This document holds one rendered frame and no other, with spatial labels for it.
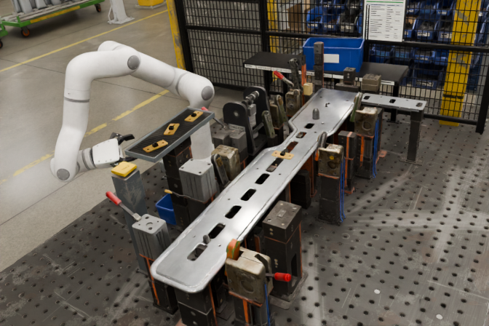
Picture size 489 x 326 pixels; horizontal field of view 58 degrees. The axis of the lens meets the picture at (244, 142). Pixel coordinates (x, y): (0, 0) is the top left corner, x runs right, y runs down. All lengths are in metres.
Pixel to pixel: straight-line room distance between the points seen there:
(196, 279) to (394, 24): 1.70
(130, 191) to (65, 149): 0.33
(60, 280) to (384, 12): 1.94
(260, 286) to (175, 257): 0.28
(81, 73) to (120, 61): 0.14
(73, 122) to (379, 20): 1.60
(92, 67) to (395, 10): 1.51
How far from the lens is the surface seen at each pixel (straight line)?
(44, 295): 1.85
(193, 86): 1.92
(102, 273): 1.83
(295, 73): 2.08
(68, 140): 1.72
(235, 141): 1.73
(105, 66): 1.70
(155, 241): 1.38
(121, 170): 1.49
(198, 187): 1.51
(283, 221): 1.37
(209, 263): 1.31
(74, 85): 1.70
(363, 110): 1.97
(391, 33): 2.48
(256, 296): 1.25
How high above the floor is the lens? 1.92
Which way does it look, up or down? 30 degrees down
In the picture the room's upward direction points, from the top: 6 degrees counter-clockwise
